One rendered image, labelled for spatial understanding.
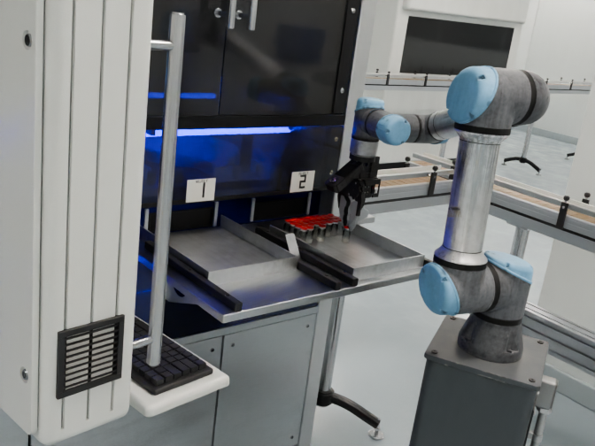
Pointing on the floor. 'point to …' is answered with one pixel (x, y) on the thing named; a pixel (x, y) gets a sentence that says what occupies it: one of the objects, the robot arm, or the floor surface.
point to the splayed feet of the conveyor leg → (352, 411)
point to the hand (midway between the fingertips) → (346, 225)
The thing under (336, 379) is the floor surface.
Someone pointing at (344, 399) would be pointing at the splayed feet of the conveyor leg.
